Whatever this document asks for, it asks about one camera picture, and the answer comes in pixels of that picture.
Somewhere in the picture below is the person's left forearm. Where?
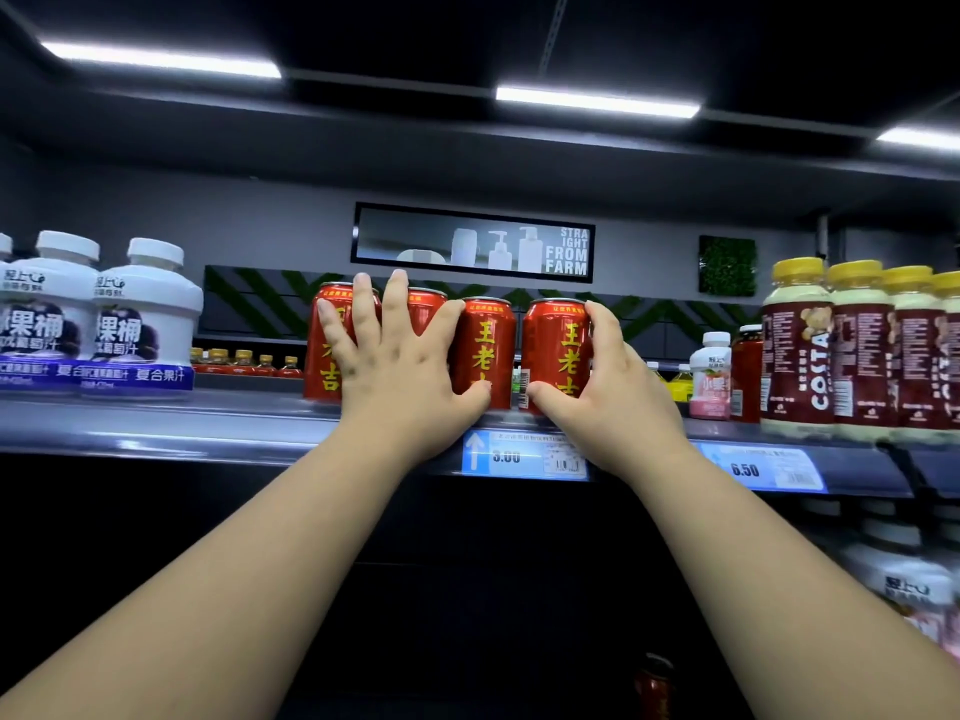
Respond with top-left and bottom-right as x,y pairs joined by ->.
0,430 -> 445,720

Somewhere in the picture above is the blue and white price tag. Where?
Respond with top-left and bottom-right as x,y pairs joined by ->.
699,441 -> 828,495
460,429 -> 591,482

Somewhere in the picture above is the small pink-label white bottle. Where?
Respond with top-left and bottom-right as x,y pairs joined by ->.
688,331 -> 733,421

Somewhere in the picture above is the yellow-capped milk tea bottle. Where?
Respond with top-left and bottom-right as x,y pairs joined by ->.
826,259 -> 900,445
760,256 -> 836,442
880,265 -> 952,446
932,271 -> 960,446

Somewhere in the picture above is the red drink can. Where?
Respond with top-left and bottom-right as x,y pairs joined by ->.
520,297 -> 595,418
303,282 -> 384,405
405,286 -> 450,340
448,296 -> 519,412

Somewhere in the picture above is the grey metal shelf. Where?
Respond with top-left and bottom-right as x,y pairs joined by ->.
0,385 -> 960,505

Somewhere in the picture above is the black-framed wall sign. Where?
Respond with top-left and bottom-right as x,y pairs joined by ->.
350,202 -> 597,285

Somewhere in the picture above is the white pink-label drink bottle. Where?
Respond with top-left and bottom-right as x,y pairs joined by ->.
838,515 -> 957,657

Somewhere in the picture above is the person's right forearm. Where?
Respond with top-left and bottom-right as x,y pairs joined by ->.
592,445 -> 960,720

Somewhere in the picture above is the dark red juice bottle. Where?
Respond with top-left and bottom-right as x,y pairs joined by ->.
730,324 -> 765,425

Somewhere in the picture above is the ceiling strip light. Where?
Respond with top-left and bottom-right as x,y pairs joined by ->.
39,40 -> 284,81
875,126 -> 960,153
495,85 -> 702,121

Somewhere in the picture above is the green plant wall panel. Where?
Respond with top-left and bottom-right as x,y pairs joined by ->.
698,234 -> 759,298

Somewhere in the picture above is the person's right hand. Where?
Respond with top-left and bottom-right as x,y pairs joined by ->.
526,300 -> 697,485

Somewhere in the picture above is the white barrel-shaped drink bottle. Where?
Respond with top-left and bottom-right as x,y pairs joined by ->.
0,230 -> 103,397
88,237 -> 205,400
0,232 -> 15,394

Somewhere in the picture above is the person's left hand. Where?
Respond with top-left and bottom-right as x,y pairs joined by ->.
317,268 -> 493,463

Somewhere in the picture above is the red glass bottle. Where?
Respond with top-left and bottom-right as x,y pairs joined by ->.
633,652 -> 678,720

